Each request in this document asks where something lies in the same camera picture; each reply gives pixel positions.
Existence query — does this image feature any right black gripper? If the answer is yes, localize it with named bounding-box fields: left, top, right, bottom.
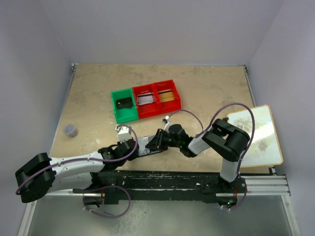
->
left=146, top=128, right=182, bottom=151

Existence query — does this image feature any black leather card holder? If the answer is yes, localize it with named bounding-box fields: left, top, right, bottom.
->
left=138, top=135, right=161, bottom=157

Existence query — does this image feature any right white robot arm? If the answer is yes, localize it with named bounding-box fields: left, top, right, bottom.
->
left=145, top=119, right=250, bottom=192

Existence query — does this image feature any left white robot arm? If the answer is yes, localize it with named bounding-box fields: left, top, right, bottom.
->
left=15, top=139, right=139, bottom=203

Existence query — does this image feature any silver cards stack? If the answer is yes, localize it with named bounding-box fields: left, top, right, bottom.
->
left=137, top=92, right=156, bottom=106

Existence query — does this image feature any black card holder in bin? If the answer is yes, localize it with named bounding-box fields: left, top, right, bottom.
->
left=116, top=97, right=133, bottom=109

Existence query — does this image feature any gold cards stack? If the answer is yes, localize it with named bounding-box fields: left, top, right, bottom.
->
left=157, top=89, right=179, bottom=103

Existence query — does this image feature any middle red plastic bin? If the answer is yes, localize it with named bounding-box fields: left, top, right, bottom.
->
left=132, top=84, right=161, bottom=119

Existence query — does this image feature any red plastic bin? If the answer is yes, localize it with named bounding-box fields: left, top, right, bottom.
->
left=132, top=84, right=161, bottom=119
left=153, top=80, right=182, bottom=114

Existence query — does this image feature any green plastic bin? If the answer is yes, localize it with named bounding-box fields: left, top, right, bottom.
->
left=111, top=88, right=139, bottom=124

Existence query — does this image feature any right red plastic bin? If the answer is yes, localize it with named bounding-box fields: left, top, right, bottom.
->
left=153, top=80, right=182, bottom=114

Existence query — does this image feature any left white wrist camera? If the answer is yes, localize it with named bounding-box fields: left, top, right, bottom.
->
left=115, top=124, right=132, bottom=143

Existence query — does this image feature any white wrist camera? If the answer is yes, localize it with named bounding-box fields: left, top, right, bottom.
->
left=162, top=116, right=172, bottom=132
left=115, top=124, right=132, bottom=143

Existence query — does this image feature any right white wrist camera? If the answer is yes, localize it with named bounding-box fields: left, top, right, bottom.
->
left=162, top=116, right=172, bottom=132

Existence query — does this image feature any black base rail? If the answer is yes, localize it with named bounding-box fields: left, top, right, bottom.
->
left=73, top=170, right=247, bottom=205

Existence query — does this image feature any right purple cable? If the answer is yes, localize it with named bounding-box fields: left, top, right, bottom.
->
left=165, top=102, right=256, bottom=211

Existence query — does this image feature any white board wooden frame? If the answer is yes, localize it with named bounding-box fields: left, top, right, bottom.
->
left=227, top=105, right=283, bottom=168

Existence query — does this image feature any aluminium frame profile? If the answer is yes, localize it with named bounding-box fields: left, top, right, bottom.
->
left=48, top=175, right=289, bottom=195

